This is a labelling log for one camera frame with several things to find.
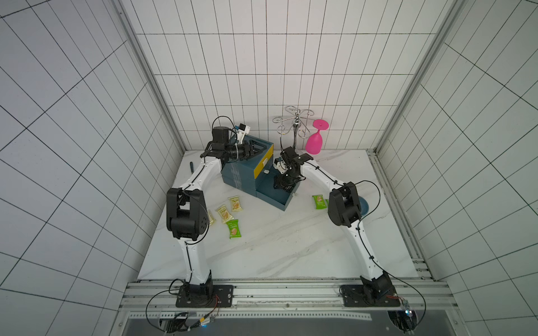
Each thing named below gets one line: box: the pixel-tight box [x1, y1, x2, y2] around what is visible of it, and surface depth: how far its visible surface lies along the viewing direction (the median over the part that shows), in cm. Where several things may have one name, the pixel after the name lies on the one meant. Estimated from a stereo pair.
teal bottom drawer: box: [256, 180, 301, 212], surface depth 97 cm
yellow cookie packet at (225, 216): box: [216, 204, 235, 224], surface depth 94 cm
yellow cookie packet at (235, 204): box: [227, 195, 244, 213], surface depth 99 cm
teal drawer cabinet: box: [221, 135, 291, 212], surface depth 93 cm
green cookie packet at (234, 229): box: [225, 219, 242, 240], surface depth 90 cm
